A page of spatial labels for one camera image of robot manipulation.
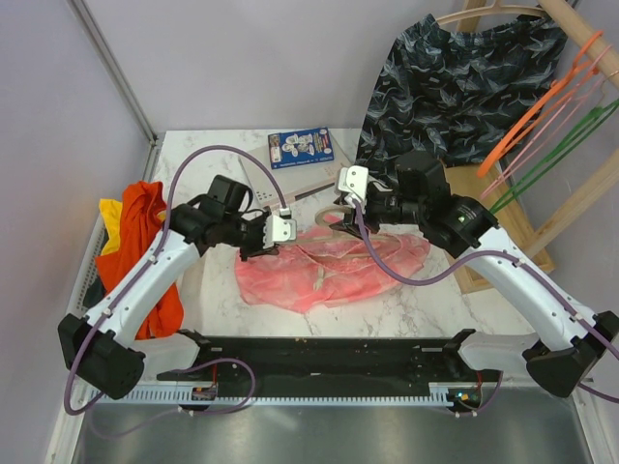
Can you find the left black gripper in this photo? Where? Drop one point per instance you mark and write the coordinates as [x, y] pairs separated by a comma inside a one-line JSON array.
[[258, 249]]

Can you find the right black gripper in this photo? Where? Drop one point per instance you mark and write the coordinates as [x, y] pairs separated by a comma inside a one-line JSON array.
[[349, 224]]

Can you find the pink patterned shorts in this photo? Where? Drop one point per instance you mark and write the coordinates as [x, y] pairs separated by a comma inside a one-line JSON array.
[[322, 269]]

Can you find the beige plastic hanger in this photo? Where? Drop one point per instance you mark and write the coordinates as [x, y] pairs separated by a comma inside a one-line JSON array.
[[328, 241]]

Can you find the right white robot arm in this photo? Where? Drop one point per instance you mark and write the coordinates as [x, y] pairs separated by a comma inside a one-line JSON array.
[[568, 337]]

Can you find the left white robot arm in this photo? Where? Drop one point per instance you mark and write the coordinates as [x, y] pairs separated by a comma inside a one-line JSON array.
[[101, 347]]

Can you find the wooden hanger rack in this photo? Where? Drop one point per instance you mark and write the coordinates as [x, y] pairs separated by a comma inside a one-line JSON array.
[[568, 220]]

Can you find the dark leaf-print shorts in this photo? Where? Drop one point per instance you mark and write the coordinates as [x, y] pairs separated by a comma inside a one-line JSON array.
[[455, 95]]

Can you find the beige hanger under dark shorts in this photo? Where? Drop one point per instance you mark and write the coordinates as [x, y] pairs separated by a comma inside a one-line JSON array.
[[468, 19]]

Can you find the green plastic hanger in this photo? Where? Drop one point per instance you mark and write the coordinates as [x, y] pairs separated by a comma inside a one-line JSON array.
[[576, 136]]

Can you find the orange plastic hanger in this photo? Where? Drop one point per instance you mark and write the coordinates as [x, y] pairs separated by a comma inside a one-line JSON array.
[[556, 94]]

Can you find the grey book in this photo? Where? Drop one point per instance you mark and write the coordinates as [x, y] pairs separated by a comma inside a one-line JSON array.
[[295, 182]]

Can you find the blue booklet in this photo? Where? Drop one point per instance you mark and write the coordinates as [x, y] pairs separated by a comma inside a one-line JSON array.
[[300, 147]]

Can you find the orange garment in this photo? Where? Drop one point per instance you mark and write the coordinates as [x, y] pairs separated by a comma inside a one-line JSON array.
[[142, 218]]

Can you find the yellow garment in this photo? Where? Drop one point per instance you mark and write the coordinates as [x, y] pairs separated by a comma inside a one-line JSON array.
[[111, 211]]

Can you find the white laundry basket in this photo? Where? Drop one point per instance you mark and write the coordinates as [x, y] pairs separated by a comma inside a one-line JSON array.
[[87, 270]]

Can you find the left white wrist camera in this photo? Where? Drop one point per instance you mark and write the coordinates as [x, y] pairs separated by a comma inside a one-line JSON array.
[[281, 227]]

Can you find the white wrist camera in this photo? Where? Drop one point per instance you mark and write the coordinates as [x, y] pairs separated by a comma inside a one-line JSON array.
[[351, 185], [281, 227]]

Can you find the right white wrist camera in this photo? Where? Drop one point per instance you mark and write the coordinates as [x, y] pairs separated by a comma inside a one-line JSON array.
[[351, 185]]

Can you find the white slotted cable duct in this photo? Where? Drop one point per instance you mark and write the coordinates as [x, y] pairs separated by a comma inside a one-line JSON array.
[[186, 394]]

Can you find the aluminium frame post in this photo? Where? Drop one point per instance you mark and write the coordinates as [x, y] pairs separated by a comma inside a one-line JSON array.
[[97, 39]]

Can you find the pink wire hanger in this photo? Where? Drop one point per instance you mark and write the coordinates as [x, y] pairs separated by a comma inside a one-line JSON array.
[[546, 135]]

